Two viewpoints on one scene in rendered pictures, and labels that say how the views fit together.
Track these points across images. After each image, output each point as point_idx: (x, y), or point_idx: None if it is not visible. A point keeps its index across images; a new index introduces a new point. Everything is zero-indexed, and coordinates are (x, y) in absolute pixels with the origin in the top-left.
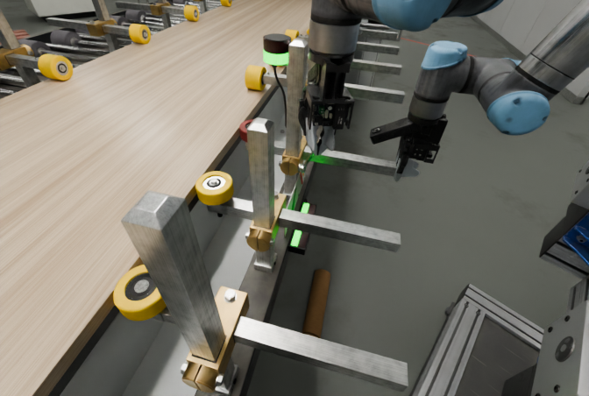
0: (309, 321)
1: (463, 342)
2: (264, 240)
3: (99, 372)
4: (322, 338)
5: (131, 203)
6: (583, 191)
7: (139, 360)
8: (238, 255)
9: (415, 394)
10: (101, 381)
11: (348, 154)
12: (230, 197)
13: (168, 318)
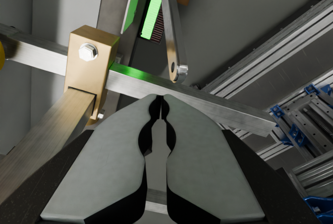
0: None
1: (302, 41)
2: (88, 125)
3: (1, 150)
4: (189, 1)
5: None
6: None
7: (28, 108)
8: (79, 13)
9: (242, 66)
10: (7, 146)
11: None
12: (2, 64)
13: None
